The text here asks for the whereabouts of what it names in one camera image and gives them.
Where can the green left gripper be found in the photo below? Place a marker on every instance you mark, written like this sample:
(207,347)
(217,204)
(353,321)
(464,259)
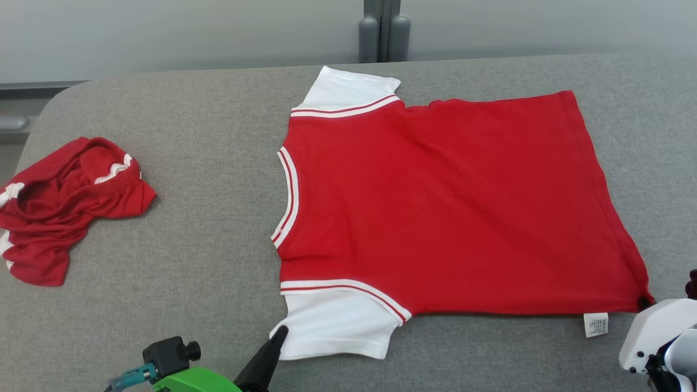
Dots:
(196,381)

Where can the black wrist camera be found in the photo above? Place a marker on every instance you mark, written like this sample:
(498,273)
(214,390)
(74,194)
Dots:
(166,354)
(692,284)

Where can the grey partition base rail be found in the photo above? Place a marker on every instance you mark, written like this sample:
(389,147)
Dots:
(38,90)

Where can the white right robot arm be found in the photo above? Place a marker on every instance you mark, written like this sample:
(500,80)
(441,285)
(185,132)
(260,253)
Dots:
(687,354)

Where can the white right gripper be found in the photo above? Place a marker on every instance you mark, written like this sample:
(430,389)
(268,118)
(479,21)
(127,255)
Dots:
(653,326)

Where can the red shorts with white stitching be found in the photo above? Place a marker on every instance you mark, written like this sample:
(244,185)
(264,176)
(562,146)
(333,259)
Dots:
(54,218)

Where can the red and white t-shirt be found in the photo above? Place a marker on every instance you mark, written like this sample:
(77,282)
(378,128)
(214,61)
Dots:
(435,207)

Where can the grey partition post curved foot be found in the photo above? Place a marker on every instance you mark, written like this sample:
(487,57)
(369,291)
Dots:
(11,123)

